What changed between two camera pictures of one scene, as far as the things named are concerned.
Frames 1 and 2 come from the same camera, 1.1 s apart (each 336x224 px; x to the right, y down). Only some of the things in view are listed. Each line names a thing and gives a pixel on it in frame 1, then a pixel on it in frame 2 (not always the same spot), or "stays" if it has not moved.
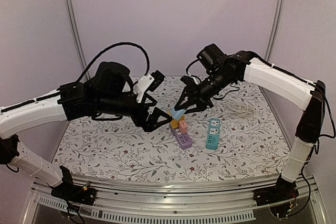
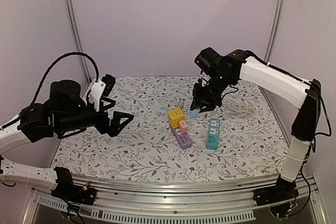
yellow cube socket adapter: x=175 y=123 stays
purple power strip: x=184 y=139 stays
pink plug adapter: x=183 y=126 stays
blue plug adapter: x=177 y=114 -> x=193 y=113
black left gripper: x=150 y=125 -> x=113 y=129
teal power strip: x=212 y=139 stays
